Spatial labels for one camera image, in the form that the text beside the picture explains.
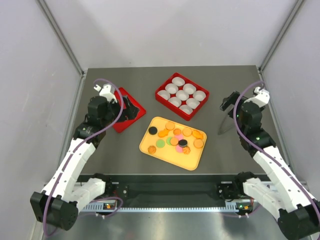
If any red flat lid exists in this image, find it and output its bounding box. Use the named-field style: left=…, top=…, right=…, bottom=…
left=113, top=87, right=147, bottom=133

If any tan round cookie top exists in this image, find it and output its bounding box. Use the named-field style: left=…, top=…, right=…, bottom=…
left=165, top=121, right=175, bottom=131

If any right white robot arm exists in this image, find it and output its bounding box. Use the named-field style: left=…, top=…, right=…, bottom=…
left=219, top=87, right=320, bottom=240

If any pink round cookie upper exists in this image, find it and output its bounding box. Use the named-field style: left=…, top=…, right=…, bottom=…
left=174, top=134, right=184, bottom=141

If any green round cookie left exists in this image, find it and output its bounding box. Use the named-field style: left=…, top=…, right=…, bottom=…
left=156, top=139, right=166, bottom=149

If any green round cookie right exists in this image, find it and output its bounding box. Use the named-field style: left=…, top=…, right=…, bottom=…
left=166, top=136, right=172, bottom=146

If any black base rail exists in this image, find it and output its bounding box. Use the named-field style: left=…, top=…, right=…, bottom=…
left=82, top=173, right=258, bottom=208

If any yellow tray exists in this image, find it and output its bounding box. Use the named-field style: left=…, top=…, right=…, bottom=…
left=139, top=116, right=207, bottom=171

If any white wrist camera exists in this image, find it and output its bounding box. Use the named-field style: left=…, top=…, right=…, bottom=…
left=252, top=87, right=270, bottom=108
left=93, top=83, right=118, bottom=103

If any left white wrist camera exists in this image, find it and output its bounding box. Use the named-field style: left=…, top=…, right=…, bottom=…
left=93, top=83, right=118, bottom=103

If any green round cookie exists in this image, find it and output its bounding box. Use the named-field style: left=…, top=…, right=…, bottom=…
left=156, top=139, right=166, bottom=149
left=166, top=136, right=172, bottom=146

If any orange fish cookie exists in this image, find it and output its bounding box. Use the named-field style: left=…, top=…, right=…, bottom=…
left=192, top=130, right=204, bottom=139
left=158, top=129, right=170, bottom=138

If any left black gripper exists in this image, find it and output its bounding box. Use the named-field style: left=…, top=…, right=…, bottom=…
left=101, top=95, right=139, bottom=127

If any orange swirl cookie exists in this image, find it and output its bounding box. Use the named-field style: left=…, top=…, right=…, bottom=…
left=182, top=146, right=191, bottom=155
left=147, top=145, right=157, bottom=154

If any black sandwich cookie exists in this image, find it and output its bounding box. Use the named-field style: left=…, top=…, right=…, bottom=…
left=148, top=126, right=158, bottom=135
left=178, top=139, right=188, bottom=148

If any pink round cookie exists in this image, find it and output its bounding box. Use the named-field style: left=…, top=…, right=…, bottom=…
left=175, top=145, right=183, bottom=153
left=174, top=134, right=184, bottom=141

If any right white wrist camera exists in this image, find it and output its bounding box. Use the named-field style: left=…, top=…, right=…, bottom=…
left=252, top=87, right=270, bottom=108

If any red compartment box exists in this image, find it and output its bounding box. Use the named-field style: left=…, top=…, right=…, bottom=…
left=155, top=72, right=210, bottom=121

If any orange fish cookie left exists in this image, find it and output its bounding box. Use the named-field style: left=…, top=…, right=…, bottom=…
left=158, top=129, right=170, bottom=138

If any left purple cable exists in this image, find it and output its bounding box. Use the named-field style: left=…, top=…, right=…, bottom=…
left=43, top=78, right=125, bottom=238

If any small orange flower cookie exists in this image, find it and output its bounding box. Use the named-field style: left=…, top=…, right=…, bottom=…
left=173, top=128, right=182, bottom=135

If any orange fish cookie right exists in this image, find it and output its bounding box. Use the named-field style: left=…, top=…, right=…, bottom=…
left=192, top=130, right=204, bottom=139

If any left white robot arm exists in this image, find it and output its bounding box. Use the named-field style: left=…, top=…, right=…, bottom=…
left=30, top=95, right=141, bottom=231

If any pink round cookie lower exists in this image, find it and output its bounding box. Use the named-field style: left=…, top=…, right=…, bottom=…
left=175, top=145, right=183, bottom=153

